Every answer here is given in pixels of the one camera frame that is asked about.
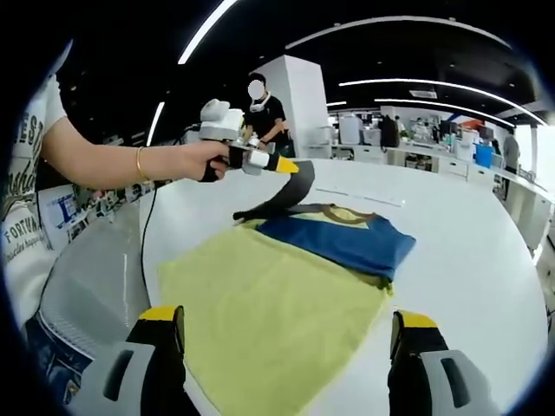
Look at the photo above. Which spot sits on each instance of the person's blue jeans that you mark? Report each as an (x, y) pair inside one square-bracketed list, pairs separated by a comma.
[(56, 368)]

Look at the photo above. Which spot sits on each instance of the white square column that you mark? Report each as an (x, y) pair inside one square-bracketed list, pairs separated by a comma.
[(303, 99)]

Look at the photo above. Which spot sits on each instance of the person's white printed t-shirt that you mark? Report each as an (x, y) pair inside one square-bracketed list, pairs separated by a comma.
[(21, 216)]

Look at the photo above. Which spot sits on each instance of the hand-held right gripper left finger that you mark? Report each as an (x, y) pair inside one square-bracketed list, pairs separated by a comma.
[(130, 372)]

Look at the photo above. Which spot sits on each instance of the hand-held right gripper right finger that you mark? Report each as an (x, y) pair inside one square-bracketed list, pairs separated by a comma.
[(438, 377)]

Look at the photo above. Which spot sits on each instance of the person's left hand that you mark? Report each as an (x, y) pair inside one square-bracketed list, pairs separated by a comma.
[(186, 158)]

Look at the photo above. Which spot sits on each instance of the curved ceiling light strip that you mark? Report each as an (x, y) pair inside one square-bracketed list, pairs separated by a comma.
[(442, 104), (156, 123), (433, 82), (208, 30), (399, 19)]

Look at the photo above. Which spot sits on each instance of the yellow blue grey garment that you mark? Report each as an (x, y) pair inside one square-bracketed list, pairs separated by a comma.
[(269, 312)]

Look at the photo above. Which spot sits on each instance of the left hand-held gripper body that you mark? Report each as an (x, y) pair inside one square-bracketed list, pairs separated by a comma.
[(223, 125)]

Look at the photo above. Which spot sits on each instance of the long white workbench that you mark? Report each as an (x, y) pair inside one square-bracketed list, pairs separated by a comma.
[(455, 167)]

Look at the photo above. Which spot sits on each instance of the blue white sign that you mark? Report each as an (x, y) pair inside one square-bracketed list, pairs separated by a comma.
[(60, 212)]

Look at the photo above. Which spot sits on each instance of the blue container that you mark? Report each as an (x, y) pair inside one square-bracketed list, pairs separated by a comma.
[(485, 155)]

